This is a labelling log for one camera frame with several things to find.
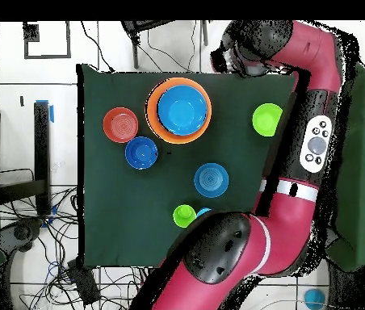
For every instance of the green cup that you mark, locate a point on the green cup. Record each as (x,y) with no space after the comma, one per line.
(184,216)

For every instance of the dark blue bowl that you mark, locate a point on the dark blue bowl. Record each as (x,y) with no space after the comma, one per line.
(141,152)

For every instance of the large yellow-orange bowl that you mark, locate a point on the large yellow-orange bowl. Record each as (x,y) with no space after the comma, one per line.
(153,129)

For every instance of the large light blue bowl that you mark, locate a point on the large light blue bowl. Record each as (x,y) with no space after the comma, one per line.
(182,109)

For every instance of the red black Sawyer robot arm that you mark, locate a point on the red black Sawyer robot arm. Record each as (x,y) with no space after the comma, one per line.
(286,226)

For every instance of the medium blue ribbed bowl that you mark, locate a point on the medium blue ribbed bowl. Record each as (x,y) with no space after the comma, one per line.
(211,180)

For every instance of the light blue cup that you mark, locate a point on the light blue cup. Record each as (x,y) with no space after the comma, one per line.
(203,211)

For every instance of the dark green table cloth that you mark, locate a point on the dark green table cloth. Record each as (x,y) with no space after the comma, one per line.
(121,210)

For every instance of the orange-red ribbed bowl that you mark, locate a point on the orange-red ribbed bowl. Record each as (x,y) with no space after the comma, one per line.
(120,125)

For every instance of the green bowl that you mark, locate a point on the green bowl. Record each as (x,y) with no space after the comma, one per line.
(265,119)

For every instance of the black metal stand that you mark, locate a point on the black metal stand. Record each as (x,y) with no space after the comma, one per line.
(135,48)

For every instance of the black power strip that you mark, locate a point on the black power strip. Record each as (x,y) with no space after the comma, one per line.
(82,284)

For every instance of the dark grey rounded base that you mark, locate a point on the dark grey rounded base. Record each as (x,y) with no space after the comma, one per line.
(21,232)

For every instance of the blue cup on floor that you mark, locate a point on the blue cup on floor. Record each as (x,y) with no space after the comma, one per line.
(314,299)

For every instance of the black metal frame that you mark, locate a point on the black metal frame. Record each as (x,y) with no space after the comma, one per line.
(42,145)

